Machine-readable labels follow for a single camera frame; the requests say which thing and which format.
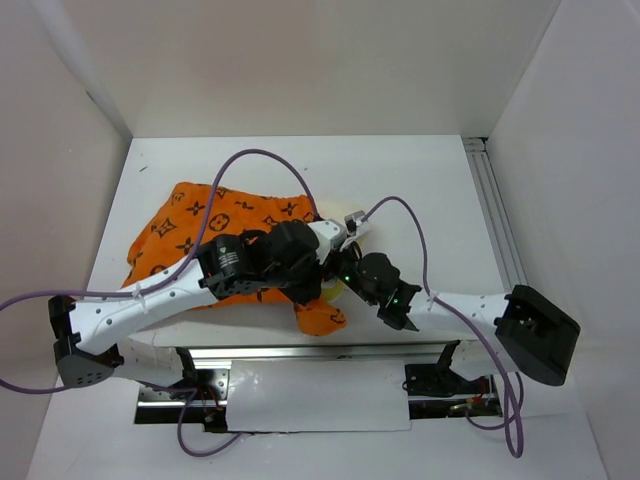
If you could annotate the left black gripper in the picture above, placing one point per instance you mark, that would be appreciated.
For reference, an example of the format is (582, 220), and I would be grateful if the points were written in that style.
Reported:
(311, 291)

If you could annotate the cream white pillow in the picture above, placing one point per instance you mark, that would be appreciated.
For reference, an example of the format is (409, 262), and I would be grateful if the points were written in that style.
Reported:
(338, 210)

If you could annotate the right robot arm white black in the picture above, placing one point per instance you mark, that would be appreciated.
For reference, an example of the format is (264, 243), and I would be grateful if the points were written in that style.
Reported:
(525, 330)

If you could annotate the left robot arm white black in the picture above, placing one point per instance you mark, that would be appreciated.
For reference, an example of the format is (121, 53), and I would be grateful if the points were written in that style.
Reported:
(88, 333)

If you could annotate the white cover plate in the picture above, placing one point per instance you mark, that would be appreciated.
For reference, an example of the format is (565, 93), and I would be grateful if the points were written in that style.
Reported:
(317, 396)

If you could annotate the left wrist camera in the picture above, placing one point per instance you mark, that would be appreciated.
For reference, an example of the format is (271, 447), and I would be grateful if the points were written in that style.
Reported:
(330, 234)

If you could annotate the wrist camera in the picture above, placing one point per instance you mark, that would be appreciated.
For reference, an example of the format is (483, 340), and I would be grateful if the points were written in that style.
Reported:
(357, 226)
(330, 234)

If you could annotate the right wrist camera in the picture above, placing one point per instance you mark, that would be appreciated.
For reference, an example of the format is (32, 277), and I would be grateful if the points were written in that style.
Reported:
(357, 226)

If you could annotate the aluminium side rail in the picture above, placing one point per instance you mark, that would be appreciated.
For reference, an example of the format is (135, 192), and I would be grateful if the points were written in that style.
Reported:
(500, 232)

